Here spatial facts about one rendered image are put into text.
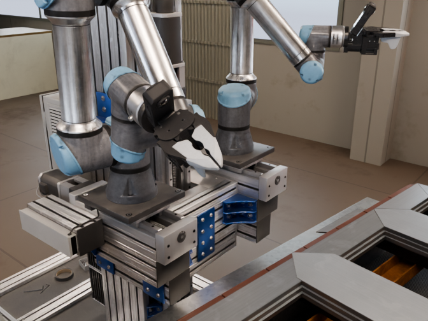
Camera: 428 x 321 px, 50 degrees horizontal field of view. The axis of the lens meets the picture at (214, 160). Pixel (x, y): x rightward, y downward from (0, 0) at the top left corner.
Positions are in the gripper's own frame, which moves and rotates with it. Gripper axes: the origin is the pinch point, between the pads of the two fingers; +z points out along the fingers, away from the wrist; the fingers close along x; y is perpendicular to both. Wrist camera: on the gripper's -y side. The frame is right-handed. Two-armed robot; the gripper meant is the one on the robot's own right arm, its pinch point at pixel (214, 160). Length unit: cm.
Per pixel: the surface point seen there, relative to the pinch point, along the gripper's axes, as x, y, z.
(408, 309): -24, 69, 20
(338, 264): -23, 74, -3
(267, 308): 3, 61, -2
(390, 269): -43, 106, -1
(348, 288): -18, 69, 6
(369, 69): -227, 239, -175
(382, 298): -22, 69, 13
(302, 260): -16, 72, -10
